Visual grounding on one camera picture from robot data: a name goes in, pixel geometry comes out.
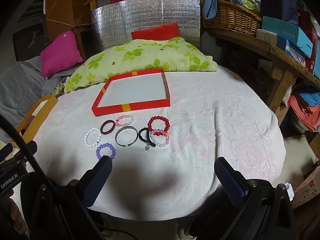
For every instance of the person left hand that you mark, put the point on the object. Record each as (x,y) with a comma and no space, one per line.
(19,224)

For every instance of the silver metal bangle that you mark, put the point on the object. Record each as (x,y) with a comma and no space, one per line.
(126,136)

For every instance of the grey blanket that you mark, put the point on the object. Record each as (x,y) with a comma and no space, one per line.
(22,85)

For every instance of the red shallow box tray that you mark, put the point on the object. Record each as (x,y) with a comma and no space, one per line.
(145,89)

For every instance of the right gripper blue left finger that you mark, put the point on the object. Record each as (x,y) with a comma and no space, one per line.
(94,179)

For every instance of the teal cardboard box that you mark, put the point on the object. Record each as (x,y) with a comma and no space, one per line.
(289,31)

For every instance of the red cushion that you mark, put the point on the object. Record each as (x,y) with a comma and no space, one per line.
(159,33)

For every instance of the wicker basket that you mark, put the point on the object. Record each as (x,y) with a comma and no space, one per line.
(233,17)

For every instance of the wooden shelf table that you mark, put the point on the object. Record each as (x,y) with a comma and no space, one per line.
(284,71)

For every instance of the brown wooden cabinet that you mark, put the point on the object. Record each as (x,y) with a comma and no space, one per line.
(63,15)

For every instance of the silver foil insulation sheet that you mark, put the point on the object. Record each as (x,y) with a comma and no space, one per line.
(113,23)

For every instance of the green clover print pillow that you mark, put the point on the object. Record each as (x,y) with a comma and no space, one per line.
(171,55)

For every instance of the magenta cushion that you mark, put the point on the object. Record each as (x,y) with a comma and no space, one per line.
(61,54)

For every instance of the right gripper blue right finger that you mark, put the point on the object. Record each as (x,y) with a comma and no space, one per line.
(232,181)

